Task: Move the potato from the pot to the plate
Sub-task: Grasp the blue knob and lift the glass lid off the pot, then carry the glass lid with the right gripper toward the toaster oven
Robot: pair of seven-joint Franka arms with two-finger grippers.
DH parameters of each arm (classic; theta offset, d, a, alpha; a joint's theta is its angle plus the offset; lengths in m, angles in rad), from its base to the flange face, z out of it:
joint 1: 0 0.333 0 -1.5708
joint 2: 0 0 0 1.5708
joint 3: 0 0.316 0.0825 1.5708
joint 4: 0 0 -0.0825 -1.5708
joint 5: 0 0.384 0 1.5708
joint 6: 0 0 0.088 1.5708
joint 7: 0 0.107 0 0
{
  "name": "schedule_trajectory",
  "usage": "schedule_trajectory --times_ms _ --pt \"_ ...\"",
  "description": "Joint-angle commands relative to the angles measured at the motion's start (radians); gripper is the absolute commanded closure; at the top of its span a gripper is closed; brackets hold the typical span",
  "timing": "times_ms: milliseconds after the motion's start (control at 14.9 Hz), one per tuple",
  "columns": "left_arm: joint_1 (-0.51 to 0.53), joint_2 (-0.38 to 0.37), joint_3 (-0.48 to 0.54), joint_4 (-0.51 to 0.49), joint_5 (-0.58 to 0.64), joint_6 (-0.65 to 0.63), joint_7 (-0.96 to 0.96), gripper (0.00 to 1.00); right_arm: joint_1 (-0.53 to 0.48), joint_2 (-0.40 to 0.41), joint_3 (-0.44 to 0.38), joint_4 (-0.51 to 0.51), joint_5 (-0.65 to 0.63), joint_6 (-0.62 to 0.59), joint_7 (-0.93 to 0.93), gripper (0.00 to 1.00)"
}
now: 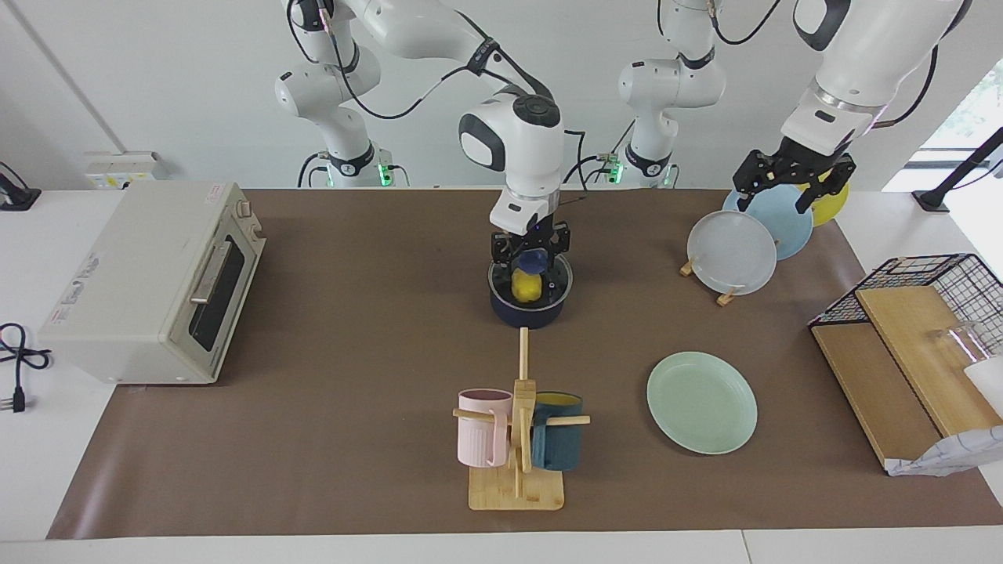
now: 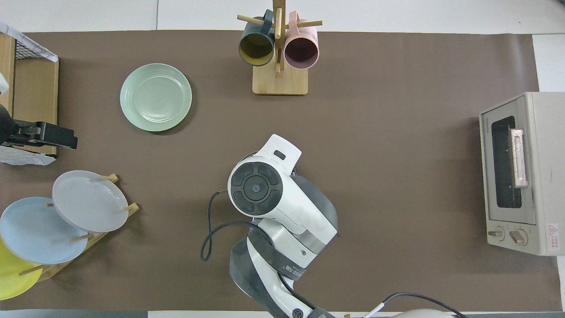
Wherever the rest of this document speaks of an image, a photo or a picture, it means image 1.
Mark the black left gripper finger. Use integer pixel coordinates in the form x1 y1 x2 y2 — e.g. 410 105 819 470
794 161 856 215
732 153 777 214

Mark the glass lid with purple knob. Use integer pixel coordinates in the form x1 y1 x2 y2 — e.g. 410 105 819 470
488 251 574 308

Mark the yellow plate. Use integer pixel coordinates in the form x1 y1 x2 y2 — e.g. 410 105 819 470
795 176 849 228

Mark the light blue plate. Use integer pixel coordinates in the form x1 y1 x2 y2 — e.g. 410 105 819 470
722 184 814 261

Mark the grey plate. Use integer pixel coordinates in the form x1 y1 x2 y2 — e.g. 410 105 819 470
687 210 778 297

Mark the wooden plate rack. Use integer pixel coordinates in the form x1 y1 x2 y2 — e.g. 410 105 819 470
680 261 739 307

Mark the light green plate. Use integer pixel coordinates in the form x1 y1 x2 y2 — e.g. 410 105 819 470
646 351 759 455

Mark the black stand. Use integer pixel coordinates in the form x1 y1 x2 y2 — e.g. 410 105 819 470
913 125 1003 212

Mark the pink mug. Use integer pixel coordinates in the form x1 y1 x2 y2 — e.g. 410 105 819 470
458 389 514 468

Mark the dark teal mug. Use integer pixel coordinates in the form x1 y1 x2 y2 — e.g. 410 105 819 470
531 392 585 472

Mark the brown table mat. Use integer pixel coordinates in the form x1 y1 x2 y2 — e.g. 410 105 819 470
47 188 1003 540

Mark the clear glass cup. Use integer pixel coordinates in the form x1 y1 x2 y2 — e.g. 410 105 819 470
931 323 1003 369

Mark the wooden mug tree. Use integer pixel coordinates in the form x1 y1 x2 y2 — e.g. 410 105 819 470
453 327 591 512

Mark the white container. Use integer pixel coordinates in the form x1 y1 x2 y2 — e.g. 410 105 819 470
964 359 1003 416

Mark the white patterned paper sheet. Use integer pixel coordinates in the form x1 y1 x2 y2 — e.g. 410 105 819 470
885 427 1003 477

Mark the beige toaster oven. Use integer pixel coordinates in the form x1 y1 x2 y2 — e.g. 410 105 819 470
38 182 267 385

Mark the black table clamp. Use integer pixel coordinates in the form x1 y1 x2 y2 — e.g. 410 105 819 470
0 161 42 211

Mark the dark pot with purple handle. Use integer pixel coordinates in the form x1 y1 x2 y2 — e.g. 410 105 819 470
489 255 574 330

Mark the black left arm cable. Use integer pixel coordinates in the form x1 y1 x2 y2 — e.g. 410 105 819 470
705 0 941 130

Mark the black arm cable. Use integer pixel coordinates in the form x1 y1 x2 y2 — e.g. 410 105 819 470
286 0 553 122
705 0 941 130

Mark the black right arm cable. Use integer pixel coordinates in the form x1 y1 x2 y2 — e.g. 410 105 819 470
286 0 553 122

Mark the wooden wire basket box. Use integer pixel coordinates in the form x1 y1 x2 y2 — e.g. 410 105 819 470
809 253 1003 468

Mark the white wall power strip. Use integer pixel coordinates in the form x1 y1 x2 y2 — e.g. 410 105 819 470
82 151 169 190

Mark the black power cord with plug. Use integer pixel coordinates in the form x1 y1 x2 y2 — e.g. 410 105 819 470
0 323 53 414

